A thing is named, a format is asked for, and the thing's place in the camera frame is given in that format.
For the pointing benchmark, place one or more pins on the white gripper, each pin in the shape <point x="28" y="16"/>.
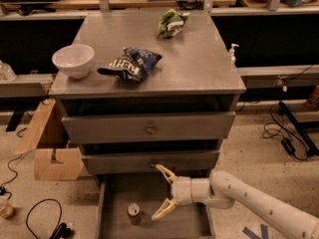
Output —
<point x="181" y="190"/>

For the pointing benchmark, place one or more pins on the orange soda can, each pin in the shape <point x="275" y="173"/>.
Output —
<point x="134" y="212"/>

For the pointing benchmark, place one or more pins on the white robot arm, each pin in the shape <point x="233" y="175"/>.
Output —
<point x="222" y="189"/>

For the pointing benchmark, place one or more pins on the grey middle drawer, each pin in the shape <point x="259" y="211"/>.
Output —
<point x="143" y="161"/>

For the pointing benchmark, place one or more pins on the grey open bottom drawer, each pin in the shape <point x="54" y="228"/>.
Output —
<point x="148" y="190"/>

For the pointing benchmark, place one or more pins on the grey top drawer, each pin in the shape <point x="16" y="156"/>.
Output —
<point x="148" y="127"/>

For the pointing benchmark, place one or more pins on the grey drawer cabinet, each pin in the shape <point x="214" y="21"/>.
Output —
<point x="149" y="100"/>

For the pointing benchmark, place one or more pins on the wooden block stand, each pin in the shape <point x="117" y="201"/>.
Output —
<point x="55" y="157"/>

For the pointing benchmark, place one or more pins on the blue chip bag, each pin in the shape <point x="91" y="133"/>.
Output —
<point x="134" y="65"/>

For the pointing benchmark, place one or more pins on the white pump bottle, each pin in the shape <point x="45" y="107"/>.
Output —
<point x="231" y="51"/>

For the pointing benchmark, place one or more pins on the white bowl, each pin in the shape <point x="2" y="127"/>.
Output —
<point x="75" y="61"/>

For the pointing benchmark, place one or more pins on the clear plastic cup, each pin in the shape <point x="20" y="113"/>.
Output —
<point x="6" y="209"/>

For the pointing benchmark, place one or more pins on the green chip bag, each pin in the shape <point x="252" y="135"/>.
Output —
<point x="171" y="23"/>

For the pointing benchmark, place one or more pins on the orange bottle on floor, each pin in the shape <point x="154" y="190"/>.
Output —
<point x="313" y="100"/>

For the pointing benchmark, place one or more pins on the clear container at left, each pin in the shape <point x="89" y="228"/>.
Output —
<point x="6" y="73"/>

